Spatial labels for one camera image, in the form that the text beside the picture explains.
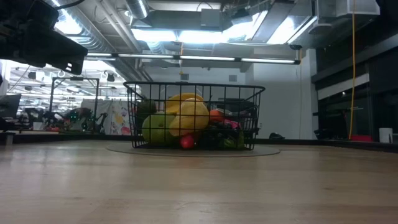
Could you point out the long hanging light bar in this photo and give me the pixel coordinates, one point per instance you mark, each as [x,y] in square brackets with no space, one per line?
[205,58]

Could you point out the tangerine cluster with leaves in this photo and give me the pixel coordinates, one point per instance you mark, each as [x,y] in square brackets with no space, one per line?
[216,116]

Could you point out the white cup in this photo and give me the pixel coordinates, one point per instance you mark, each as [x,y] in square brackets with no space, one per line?
[385,135]

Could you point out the grey wall vent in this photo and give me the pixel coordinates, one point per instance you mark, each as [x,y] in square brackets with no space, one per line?
[232,78]
[184,76]

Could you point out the dark monitor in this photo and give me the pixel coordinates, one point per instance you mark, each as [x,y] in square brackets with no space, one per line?
[9,105]

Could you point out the orange carrot with green leaves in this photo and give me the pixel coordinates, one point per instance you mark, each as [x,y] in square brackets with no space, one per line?
[187,141]

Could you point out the dark green cucumber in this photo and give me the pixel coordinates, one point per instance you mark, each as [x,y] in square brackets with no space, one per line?
[146,108]

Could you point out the green apple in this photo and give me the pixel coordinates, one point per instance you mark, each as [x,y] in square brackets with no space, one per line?
[157,129]

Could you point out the yellow pear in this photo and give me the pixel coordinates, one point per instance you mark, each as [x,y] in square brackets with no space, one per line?
[189,119]

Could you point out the bright ceiling light panel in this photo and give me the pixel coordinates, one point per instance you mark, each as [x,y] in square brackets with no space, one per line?
[199,35]

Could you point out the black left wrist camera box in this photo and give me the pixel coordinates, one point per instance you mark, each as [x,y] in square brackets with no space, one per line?
[43,15]

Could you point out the grey ceiling box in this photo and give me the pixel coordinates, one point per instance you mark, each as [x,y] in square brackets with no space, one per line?
[211,18]

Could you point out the low red box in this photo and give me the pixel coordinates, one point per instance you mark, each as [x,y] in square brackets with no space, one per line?
[360,138]

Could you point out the dark ceiling security camera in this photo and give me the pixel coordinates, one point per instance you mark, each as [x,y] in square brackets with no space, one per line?
[295,47]

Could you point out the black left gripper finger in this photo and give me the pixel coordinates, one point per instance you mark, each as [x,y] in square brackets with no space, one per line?
[73,68]
[62,49]

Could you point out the black metal stand frame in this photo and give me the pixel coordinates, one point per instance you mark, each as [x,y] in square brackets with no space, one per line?
[74,78]

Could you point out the background robot station green lights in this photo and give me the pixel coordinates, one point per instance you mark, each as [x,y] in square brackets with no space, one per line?
[74,116]

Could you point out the colourful printed cloth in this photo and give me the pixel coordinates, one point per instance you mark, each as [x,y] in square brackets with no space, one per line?
[116,118]

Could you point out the small silver ventilation duct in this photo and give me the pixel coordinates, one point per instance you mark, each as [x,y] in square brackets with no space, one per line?
[136,7]

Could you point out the black ceiling spotlight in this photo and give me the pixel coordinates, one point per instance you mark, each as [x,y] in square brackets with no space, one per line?
[111,77]

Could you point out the small black dome object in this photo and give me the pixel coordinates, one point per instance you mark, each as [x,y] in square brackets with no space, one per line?
[276,136]

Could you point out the yellow starfruit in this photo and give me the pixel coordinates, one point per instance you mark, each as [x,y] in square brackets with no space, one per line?
[182,98]

